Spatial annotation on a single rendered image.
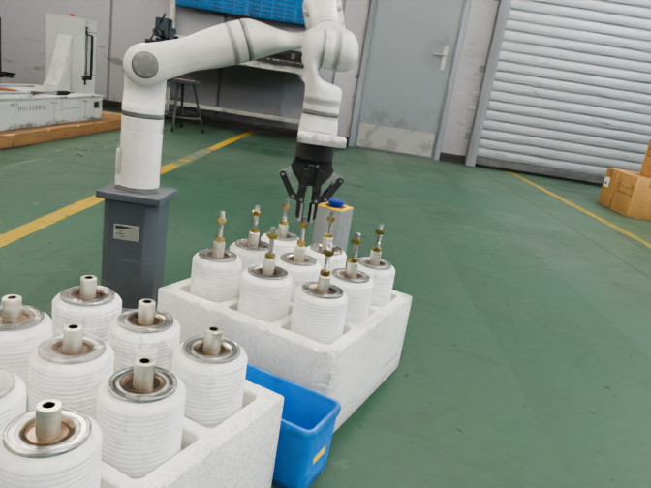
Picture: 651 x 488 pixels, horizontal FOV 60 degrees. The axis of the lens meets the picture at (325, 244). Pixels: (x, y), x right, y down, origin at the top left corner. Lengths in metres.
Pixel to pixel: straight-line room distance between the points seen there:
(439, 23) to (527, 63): 0.99
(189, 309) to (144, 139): 0.44
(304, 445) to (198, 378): 0.23
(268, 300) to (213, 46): 0.59
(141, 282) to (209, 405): 0.70
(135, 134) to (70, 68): 3.42
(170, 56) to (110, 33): 5.44
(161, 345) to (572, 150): 6.07
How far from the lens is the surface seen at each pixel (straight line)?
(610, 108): 6.75
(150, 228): 1.37
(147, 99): 1.38
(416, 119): 6.26
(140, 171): 1.36
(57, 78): 4.64
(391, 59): 6.24
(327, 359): 0.95
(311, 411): 0.97
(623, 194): 4.86
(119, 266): 1.41
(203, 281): 1.10
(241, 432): 0.75
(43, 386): 0.74
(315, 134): 1.04
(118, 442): 0.67
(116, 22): 6.73
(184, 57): 1.32
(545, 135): 6.51
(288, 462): 0.91
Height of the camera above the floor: 0.60
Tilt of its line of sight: 16 degrees down
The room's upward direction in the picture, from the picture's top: 9 degrees clockwise
